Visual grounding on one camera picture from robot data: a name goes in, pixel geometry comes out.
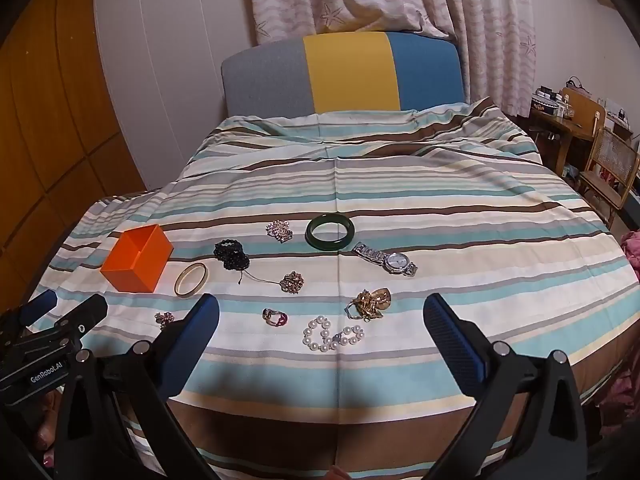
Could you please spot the striped bed sheet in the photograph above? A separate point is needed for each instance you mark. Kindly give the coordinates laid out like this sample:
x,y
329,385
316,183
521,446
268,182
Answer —
x,y
400,200

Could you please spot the patterned tin box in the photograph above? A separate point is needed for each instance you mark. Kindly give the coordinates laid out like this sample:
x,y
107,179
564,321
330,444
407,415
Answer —
x,y
546,104

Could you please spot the gold bangle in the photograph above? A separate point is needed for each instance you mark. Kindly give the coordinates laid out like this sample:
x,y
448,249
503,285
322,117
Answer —
x,y
178,276

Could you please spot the orange box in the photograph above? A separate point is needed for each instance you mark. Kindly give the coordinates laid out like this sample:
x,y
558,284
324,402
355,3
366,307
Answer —
x,y
145,270

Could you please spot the grey yellow blue headboard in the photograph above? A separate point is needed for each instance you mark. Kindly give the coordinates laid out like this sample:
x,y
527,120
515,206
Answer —
x,y
350,75

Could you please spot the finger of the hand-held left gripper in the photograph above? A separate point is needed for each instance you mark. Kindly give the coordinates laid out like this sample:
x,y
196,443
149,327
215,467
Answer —
x,y
37,306
82,317

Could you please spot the green jade bangle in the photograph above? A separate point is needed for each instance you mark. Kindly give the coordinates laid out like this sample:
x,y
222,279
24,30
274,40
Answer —
x,y
330,245

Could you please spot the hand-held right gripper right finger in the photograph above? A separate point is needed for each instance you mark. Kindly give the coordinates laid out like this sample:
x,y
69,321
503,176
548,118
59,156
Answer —
x,y
457,350

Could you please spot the small pink earring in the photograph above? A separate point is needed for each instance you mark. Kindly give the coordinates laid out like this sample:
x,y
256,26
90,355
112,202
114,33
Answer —
x,y
164,318

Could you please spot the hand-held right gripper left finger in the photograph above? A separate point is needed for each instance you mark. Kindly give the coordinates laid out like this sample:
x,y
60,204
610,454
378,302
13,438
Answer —
x,y
195,340

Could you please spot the patterned white curtain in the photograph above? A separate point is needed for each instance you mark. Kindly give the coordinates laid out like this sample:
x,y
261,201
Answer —
x,y
490,35

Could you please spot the cane back chair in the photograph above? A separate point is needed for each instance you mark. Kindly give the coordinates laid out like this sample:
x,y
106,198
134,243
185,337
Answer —
x,y
612,160

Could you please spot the pink cloth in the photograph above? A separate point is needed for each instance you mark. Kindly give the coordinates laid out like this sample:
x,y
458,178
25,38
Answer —
x,y
631,255

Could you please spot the person's left hand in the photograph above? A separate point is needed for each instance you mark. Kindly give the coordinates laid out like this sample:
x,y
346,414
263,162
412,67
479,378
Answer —
x,y
45,430

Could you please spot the crystal brooch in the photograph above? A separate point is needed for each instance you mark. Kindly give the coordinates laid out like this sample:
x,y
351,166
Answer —
x,y
280,231

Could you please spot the gold jewellery pile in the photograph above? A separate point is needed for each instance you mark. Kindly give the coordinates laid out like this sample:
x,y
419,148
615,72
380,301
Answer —
x,y
370,305

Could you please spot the wooden wardrobe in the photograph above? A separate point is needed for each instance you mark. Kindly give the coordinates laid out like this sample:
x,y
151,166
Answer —
x,y
50,110

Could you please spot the wooden side shelf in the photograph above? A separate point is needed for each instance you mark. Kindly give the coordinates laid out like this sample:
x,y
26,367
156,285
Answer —
x,y
582,110

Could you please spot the wooden desk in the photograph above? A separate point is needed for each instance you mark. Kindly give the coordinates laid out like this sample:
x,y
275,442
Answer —
x,y
555,127

